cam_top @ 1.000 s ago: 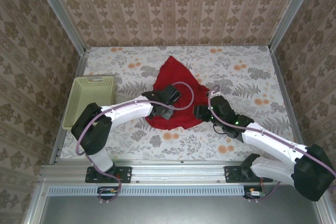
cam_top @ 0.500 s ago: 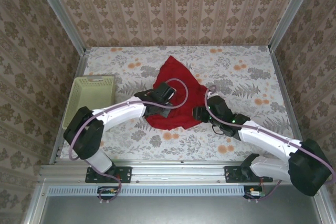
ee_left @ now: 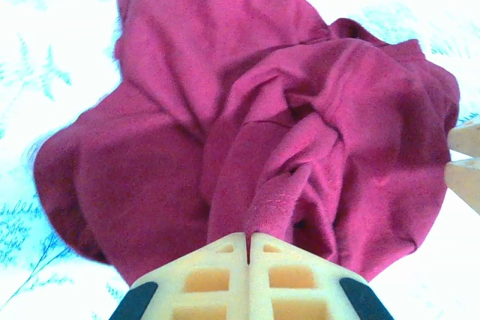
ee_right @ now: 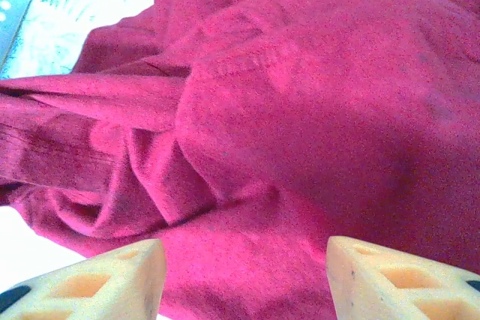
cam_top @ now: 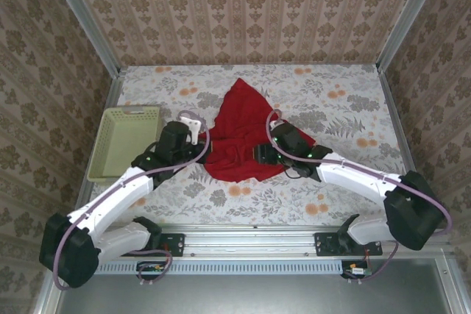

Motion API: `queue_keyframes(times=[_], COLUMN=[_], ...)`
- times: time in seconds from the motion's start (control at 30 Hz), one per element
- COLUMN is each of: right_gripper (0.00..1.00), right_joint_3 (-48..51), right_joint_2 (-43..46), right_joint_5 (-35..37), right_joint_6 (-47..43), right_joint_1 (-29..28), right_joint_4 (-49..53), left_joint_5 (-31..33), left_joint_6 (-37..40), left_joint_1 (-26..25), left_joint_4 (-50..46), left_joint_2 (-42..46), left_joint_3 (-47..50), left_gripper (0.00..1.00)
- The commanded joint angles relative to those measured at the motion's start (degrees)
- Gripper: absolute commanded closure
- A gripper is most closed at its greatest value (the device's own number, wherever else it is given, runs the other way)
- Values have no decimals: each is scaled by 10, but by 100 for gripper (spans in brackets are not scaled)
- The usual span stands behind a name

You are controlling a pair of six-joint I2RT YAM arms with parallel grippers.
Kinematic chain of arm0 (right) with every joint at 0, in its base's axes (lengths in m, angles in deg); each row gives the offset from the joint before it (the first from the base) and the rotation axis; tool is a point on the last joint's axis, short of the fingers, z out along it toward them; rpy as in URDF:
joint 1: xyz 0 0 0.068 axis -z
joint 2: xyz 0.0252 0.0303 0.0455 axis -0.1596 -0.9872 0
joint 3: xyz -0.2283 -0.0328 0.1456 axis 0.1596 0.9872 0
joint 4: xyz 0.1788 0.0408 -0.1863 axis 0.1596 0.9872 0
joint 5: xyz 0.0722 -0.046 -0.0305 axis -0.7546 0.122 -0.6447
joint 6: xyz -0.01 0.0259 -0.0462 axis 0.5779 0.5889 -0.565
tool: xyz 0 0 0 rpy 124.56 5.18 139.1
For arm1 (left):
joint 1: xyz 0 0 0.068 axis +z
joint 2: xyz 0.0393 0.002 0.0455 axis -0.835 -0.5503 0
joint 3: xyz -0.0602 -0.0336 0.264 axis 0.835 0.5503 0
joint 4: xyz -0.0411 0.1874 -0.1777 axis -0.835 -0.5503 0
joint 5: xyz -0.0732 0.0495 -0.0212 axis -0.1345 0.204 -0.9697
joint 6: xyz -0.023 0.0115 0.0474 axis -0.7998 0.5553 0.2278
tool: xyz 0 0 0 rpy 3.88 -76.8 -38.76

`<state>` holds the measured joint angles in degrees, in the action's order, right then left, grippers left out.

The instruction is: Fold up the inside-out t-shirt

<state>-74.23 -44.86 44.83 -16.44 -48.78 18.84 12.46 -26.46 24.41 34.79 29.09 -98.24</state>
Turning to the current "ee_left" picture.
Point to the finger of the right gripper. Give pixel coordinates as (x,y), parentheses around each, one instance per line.
(467,140)
(465,181)

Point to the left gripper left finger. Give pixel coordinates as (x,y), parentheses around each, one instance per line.
(210,271)

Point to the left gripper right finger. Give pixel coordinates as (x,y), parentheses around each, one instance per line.
(292,275)

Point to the red t-shirt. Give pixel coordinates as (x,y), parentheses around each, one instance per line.
(187,110)

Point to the floral tablecloth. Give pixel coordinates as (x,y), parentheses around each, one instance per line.
(56,16)

